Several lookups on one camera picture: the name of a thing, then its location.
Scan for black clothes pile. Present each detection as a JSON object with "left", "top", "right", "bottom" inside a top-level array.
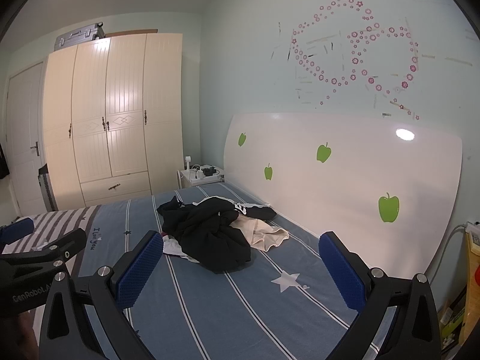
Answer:
[{"left": 157, "top": 197, "right": 277, "bottom": 273}]

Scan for white red garment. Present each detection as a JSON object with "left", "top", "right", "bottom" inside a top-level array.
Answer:
[{"left": 161, "top": 232, "right": 199, "bottom": 263}]

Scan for folded black drying rack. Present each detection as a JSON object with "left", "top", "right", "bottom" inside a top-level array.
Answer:
[{"left": 37, "top": 164, "right": 58, "bottom": 211}]

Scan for striped star bed sheet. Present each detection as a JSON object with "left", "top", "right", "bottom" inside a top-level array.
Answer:
[{"left": 6, "top": 183, "right": 356, "bottom": 359}]

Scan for white headboard apple stickers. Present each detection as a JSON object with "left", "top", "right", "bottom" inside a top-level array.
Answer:
[{"left": 224, "top": 113, "right": 462, "bottom": 278}]

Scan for yellow cardboard box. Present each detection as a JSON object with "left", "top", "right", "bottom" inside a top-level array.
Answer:
[{"left": 439, "top": 223, "right": 479, "bottom": 353}]

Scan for beige garment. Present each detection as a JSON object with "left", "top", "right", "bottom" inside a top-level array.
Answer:
[{"left": 230, "top": 214, "right": 289, "bottom": 252}]

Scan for white bedside table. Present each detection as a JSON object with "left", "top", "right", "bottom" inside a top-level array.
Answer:
[{"left": 176, "top": 165, "right": 224, "bottom": 189}]

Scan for white room door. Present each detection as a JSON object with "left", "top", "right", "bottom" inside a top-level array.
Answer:
[{"left": 7, "top": 63, "right": 46, "bottom": 215}]

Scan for cream four-door wardrobe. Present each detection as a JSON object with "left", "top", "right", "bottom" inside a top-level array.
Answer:
[{"left": 42, "top": 33, "right": 183, "bottom": 210}]

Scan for grey suitcase on wardrobe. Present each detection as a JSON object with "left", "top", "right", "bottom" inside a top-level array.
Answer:
[{"left": 54, "top": 22, "right": 105, "bottom": 51}]

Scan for white power cable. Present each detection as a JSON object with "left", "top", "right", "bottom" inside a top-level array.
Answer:
[{"left": 427, "top": 223, "right": 468, "bottom": 282}]

